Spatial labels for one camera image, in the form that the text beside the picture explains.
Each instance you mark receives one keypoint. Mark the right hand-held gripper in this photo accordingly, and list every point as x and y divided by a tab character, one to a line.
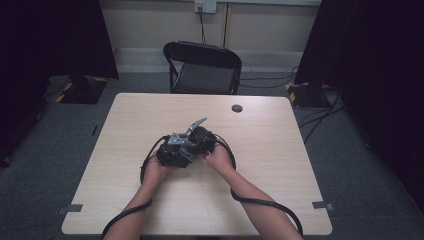
203	140

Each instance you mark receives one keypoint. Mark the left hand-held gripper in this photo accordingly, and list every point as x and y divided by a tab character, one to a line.
171	156

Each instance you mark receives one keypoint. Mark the person's left hand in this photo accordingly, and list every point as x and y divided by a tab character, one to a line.
153	171

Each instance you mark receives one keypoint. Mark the person's right hand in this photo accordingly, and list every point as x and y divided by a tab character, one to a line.
221	161

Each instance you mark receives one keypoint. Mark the black table grommet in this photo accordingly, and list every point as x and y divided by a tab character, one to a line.
237	108

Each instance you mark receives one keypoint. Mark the black folding chair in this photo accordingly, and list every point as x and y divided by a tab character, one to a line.
203	78

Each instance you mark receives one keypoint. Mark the small black floor object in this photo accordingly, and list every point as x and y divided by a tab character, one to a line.
95	130

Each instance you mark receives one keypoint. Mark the black stand base striped tape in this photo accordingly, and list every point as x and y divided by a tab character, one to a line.
306	96
83	91

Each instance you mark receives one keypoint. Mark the grey tape strip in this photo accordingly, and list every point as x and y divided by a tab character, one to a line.
71	208
321	205

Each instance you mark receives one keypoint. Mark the black curtain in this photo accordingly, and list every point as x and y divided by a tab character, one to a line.
50	40
376	66

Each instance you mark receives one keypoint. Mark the white wall socket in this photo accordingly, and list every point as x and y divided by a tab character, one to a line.
205	6

